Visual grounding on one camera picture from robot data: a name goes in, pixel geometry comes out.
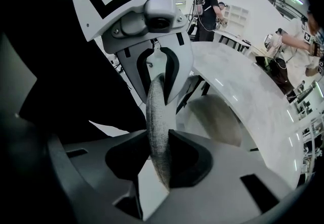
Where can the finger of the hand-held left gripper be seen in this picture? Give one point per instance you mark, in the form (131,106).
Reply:
(183,66)

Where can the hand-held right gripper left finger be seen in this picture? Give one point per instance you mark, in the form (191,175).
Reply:
(96,167)

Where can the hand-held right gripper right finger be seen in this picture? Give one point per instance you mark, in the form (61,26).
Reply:
(222,174)

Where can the beige upholstered chair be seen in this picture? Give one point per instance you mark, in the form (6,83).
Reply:
(158,121)

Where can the small white black-legged table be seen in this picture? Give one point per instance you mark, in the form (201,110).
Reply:
(227,34)

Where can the person's black clothes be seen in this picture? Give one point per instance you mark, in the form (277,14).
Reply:
(63,78)

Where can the white cubby shelf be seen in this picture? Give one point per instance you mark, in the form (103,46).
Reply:
(236,19)

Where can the grey marble table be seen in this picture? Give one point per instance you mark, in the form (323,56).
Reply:
(253,86)

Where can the black mezzanine railing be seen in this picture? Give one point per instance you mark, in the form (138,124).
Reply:
(278,2)

